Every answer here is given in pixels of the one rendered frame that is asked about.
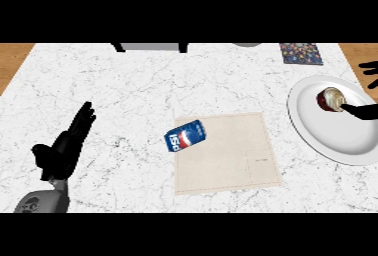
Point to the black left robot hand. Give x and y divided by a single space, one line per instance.
63 148

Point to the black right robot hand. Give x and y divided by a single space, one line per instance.
365 110

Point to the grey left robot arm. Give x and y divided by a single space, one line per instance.
41 201

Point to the white plate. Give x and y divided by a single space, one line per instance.
329 128

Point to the beige placemat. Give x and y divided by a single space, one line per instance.
226 151

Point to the colourful patterned box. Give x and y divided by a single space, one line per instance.
300 53

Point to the blue soda can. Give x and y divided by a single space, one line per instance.
186 135

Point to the grey round object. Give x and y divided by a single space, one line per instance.
246 44

